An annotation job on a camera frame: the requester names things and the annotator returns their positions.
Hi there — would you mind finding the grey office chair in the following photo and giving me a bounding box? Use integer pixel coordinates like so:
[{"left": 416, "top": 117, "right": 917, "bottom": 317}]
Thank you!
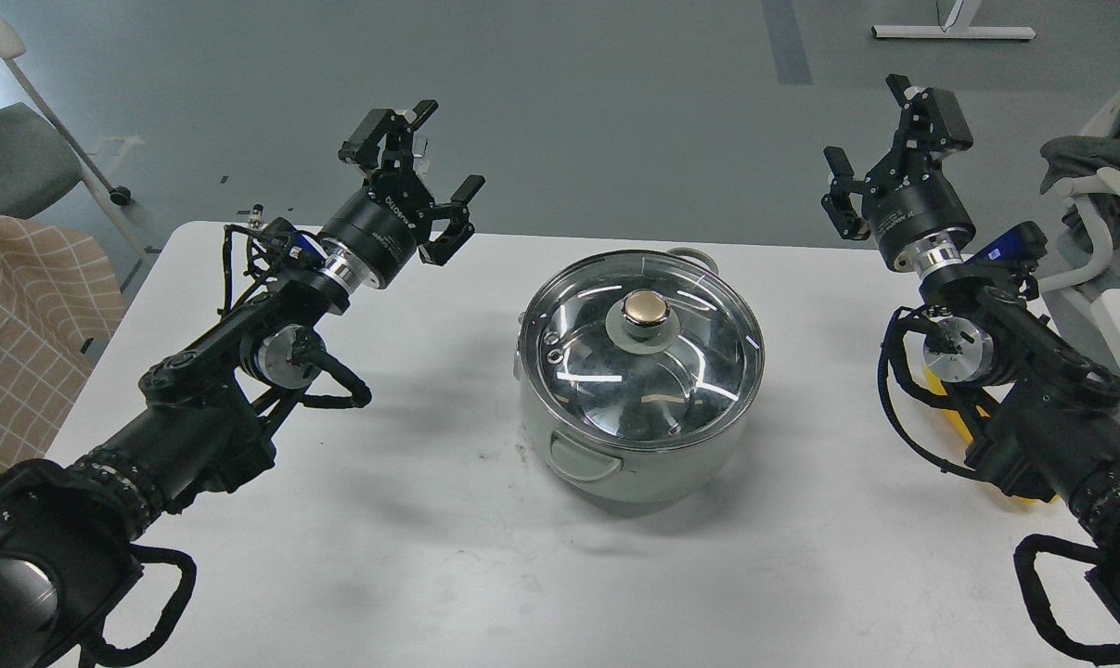
[{"left": 0, "top": 19, "right": 155, "bottom": 263}]

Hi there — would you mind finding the yellow corn cob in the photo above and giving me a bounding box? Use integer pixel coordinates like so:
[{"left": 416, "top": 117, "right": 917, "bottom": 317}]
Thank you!
[{"left": 923, "top": 369, "right": 1057, "bottom": 503}]

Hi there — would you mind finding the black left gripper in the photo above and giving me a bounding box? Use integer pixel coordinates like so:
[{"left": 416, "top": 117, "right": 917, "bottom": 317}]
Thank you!
[{"left": 319, "top": 100, "right": 486, "bottom": 290}]

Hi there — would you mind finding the pale green steel pot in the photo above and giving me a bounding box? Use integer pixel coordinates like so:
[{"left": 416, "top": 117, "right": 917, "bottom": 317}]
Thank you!
[{"left": 513, "top": 247, "right": 765, "bottom": 505}]

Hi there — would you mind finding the checked beige cloth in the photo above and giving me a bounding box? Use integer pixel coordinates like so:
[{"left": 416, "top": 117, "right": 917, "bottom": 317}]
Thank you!
[{"left": 0, "top": 215, "right": 125, "bottom": 472}]

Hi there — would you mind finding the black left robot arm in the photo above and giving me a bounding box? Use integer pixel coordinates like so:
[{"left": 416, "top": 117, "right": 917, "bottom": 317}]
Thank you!
[{"left": 0, "top": 100, "right": 484, "bottom": 667}]

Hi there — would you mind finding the white desk foot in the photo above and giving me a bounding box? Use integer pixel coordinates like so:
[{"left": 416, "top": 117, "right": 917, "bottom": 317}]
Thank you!
[{"left": 870, "top": 1, "right": 1037, "bottom": 41}]

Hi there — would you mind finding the glass pot lid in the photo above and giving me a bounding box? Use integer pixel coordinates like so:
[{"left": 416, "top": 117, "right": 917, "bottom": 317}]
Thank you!
[{"left": 516, "top": 250, "right": 765, "bottom": 451}]

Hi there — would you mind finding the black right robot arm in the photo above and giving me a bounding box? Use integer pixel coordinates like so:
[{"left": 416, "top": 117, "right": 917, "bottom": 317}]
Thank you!
[{"left": 821, "top": 73, "right": 1120, "bottom": 665}]

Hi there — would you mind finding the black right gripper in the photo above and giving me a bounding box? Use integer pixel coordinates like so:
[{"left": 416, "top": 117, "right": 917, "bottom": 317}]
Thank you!
[{"left": 821, "top": 73, "right": 976, "bottom": 272}]

